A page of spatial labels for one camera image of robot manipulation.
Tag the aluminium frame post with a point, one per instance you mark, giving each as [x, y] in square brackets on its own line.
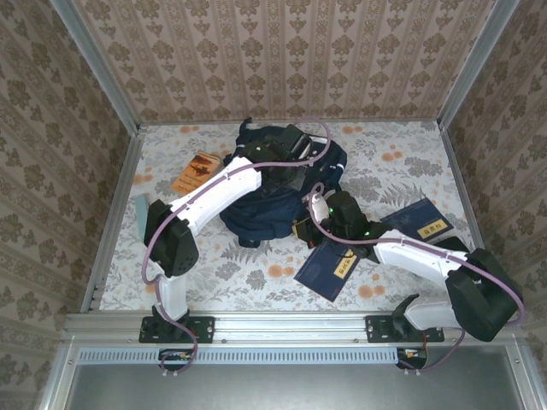
[97, 64]
[476, 64]

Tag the grey sheet metal tray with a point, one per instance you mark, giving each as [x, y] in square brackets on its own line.
[278, 388]

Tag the aluminium mounting rail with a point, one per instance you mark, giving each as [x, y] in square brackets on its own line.
[290, 326]

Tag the orange paperback book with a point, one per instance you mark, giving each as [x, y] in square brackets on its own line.
[194, 175]

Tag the navy blue backpack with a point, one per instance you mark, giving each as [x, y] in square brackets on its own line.
[256, 222]

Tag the navy book with yellow label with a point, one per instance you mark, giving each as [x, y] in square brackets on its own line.
[325, 273]
[410, 215]

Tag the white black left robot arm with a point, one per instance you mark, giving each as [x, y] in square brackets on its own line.
[213, 196]

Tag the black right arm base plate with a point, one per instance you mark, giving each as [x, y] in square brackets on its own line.
[376, 329]

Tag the light blue oblong box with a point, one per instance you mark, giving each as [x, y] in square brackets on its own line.
[140, 213]

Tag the floral patterned table cover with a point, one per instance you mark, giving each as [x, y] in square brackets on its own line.
[256, 294]

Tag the aluminium side rail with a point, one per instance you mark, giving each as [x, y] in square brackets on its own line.
[124, 179]
[454, 154]

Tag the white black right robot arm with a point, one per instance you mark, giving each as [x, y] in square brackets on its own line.
[419, 256]

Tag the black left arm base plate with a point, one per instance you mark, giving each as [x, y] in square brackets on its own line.
[205, 329]

